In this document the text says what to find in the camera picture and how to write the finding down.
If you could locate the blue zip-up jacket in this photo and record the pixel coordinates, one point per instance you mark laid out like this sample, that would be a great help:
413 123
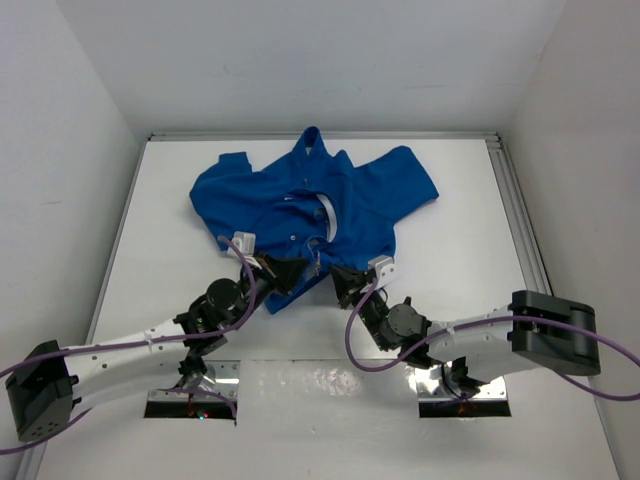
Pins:
315 205

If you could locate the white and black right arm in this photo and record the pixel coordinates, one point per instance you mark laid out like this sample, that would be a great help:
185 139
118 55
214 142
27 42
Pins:
533 331

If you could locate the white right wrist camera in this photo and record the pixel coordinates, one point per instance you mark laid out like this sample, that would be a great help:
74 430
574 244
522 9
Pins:
384 269

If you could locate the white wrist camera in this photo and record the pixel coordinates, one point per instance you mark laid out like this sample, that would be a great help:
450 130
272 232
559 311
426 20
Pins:
244 242
384 269

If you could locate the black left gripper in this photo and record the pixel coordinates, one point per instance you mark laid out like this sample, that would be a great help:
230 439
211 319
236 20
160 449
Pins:
282 273

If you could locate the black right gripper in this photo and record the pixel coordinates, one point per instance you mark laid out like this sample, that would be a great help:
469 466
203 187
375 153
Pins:
351 286

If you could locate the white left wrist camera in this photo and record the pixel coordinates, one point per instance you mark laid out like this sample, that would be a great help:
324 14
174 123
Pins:
244 242

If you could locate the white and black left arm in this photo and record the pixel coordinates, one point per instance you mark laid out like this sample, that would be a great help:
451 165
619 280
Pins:
54 386

